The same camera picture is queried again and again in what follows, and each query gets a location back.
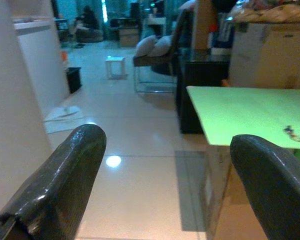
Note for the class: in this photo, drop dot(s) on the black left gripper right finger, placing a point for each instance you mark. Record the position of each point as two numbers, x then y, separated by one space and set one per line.
275 185

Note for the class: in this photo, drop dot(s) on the seated person in dark clothes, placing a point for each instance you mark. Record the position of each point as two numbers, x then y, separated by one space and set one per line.
90 18

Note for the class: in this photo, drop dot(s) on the small white stool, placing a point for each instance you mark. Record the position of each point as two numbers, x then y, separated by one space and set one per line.
115 60

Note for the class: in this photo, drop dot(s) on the green sheet table cover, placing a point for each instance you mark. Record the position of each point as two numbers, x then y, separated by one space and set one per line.
240 112

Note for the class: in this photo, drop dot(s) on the black cabinet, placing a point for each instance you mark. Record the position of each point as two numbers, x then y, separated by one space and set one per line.
202 100

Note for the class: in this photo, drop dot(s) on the grey pillow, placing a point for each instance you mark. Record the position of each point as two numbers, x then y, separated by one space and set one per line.
162 46
143 46

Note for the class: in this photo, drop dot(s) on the white cabinet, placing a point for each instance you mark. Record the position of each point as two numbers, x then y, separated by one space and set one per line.
42 65

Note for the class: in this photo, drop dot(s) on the dark chair with metal legs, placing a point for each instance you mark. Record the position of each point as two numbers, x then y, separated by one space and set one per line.
160 60

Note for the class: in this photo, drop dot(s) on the blue and white container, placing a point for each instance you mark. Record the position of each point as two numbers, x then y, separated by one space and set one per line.
221 37

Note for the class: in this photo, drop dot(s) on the cardboard box under green sheet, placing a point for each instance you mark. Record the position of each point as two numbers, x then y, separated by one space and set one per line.
222 195

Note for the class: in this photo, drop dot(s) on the upright brown cardboard panel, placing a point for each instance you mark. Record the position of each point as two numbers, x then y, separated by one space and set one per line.
202 25

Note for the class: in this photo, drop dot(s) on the large white cardboard box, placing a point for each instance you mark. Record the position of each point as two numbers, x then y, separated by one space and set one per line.
267 55

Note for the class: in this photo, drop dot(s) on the brown cardboard box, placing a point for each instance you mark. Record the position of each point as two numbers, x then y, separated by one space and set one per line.
128 37

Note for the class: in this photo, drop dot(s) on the dark beanbag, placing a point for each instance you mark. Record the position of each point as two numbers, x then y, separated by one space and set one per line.
90 36

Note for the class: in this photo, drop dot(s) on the bunch of keys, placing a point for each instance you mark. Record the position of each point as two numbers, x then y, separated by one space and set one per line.
296 137

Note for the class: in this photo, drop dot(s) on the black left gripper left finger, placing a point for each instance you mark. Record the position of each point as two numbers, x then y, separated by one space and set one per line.
57 185

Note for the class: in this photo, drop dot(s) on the small black box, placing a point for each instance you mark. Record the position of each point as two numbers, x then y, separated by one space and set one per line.
74 78

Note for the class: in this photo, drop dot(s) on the patterned cloth heap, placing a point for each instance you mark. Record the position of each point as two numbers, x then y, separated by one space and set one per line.
272 12

